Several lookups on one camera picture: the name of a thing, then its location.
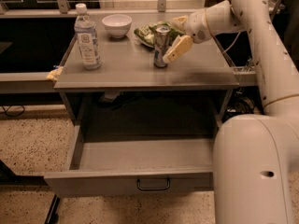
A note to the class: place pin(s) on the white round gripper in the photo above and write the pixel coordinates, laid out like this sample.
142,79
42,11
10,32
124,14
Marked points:
196,27

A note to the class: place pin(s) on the silver blue redbull can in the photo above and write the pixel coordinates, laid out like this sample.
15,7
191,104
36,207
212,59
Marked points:
161,42

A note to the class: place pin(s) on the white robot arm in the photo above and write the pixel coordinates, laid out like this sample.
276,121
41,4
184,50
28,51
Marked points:
253,154

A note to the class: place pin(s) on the grey open top drawer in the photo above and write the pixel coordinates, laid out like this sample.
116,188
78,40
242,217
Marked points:
101,162

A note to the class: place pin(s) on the green chip bag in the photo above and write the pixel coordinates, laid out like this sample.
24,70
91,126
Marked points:
145,33

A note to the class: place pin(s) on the white ceramic bowl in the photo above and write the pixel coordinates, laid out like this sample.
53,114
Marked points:
117,25

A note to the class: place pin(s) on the clear plastic water bottle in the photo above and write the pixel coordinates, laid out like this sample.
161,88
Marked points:
85,30

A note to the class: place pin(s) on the yellow tape piece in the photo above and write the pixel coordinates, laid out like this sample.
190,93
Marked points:
54,74

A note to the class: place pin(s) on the grey metal cabinet frame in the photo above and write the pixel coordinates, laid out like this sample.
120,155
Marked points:
128,66

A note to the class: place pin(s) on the black drawer handle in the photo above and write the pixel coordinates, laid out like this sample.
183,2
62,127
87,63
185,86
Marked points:
153,184

